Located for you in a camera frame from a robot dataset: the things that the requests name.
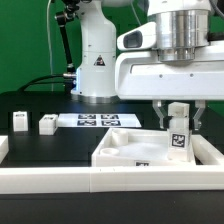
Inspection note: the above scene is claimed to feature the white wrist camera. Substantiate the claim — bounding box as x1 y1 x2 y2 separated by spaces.
117 22 156 51

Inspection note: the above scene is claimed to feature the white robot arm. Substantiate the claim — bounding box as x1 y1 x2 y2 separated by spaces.
72 0 224 129

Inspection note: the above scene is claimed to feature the black cable bundle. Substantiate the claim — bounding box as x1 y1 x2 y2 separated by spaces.
18 73 76 92

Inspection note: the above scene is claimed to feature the grey thin cable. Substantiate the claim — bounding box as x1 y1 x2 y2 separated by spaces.
46 0 56 92

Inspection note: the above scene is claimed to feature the white square tabletop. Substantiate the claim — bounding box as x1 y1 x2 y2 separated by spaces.
91 128 196 167

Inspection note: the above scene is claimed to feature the white marker base plate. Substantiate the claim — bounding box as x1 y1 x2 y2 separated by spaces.
58 113 141 128

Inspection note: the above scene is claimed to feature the white U-shaped obstacle fence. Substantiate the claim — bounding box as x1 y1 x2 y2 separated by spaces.
0 134 224 195

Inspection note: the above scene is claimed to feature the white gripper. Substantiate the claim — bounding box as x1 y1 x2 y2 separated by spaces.
115 44 224 130

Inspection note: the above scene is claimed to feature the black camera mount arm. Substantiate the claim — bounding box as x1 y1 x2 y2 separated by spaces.
54 0 81 79

